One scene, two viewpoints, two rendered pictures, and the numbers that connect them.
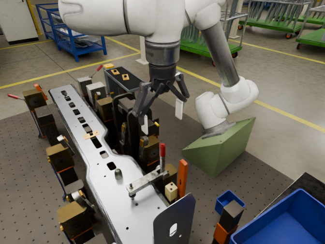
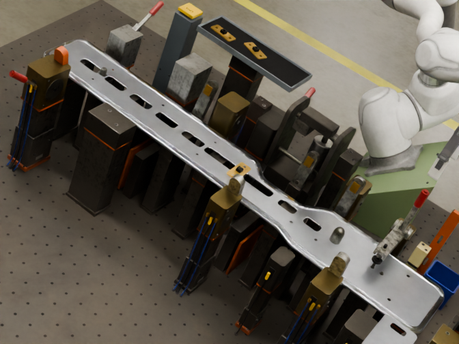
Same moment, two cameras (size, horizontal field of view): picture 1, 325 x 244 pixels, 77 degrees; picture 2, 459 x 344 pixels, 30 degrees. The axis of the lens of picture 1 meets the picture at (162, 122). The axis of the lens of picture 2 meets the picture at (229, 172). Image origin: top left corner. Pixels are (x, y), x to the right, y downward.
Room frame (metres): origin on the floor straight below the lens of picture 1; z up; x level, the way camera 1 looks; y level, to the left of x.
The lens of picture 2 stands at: (-0.77, 1.52, 2.49)
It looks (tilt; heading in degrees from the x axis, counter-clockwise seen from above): 37 degrees down; 325
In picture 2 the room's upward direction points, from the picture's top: 23 degrees clockwise
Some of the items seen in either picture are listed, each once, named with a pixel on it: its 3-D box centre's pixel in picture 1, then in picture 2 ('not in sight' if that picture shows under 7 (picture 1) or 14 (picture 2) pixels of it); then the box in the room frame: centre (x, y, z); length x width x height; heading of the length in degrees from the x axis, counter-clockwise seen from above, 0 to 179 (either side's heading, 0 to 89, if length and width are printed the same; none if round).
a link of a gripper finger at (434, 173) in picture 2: (144, 123); (438, 167); (0.50, 0.06, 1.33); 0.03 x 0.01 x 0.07; 35
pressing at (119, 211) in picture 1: (89, 134); (231, 169); (0.85, 0.40, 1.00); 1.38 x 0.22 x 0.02; 35
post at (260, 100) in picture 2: not in sight; (241, 151); (1.04, 0.26, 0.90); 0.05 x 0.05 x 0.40; 35
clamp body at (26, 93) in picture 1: (39, 114); (35, 116); (1.21, 0.88, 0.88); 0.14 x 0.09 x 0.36; 125
